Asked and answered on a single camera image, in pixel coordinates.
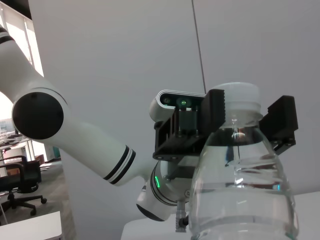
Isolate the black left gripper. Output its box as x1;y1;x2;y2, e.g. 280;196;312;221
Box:
152;88;227;162

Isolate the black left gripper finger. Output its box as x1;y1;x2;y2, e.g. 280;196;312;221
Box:
259;95;300;157

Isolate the clear green-label water bottle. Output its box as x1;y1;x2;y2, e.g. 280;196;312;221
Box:
188;82;300;240

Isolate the cluttered background desk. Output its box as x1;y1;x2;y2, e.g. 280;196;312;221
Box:
0;134;33;154

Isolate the white office desk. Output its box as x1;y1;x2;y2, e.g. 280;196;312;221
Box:
0;211;64;240

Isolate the black office chair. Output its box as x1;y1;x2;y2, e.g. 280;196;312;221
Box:
0;154;48;217

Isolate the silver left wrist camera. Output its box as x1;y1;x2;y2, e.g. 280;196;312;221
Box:
149;89;208;124

